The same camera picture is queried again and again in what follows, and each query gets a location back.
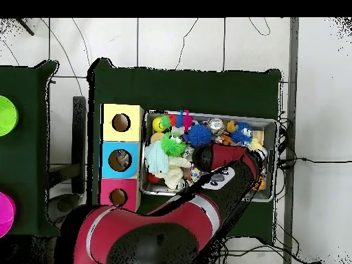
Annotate shallow silver mesh bin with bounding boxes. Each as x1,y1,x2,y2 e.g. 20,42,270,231
139,109,280,204

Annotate yellow smiley ball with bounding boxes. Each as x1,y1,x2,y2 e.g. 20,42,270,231
151,117,166,133

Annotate cream knit cloth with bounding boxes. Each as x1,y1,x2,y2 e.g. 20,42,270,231
163,156,193,190

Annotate dark slanted rod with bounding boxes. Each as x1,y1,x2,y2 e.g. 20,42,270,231
16,18,36,37

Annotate black power cable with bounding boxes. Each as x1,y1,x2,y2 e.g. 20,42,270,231
276,156,352,169

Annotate green plastic bowl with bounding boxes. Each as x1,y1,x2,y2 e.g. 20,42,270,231
0,95,19,138

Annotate colourful polka-dot cloth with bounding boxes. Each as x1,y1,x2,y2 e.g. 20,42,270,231
191,164,203,182

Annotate blue spiky rubber ball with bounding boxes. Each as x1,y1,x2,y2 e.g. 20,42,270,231
187,123,212,148

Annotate green spiky rubber ball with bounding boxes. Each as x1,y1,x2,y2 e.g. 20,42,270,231
160,132,188,157

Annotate black upright panel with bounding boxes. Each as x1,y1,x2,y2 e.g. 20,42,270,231
71,96,87,195

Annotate mint green cloth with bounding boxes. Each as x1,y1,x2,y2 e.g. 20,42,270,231
144,141,170,177

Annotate silver-top drink can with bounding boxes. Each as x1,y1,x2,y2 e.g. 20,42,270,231
208,118,226,135

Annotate wooden three-hole box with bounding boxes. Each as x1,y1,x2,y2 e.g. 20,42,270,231
97,102,145,213

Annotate pink plastic bowl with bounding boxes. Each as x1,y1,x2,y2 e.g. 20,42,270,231
0,191,17,238

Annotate rainbow spiky caterpillar toy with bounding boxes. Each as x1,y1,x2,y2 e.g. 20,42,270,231
161,109,194,133

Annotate dark green table cloth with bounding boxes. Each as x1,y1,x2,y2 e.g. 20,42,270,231
86,57,283,245
0,59,63,238

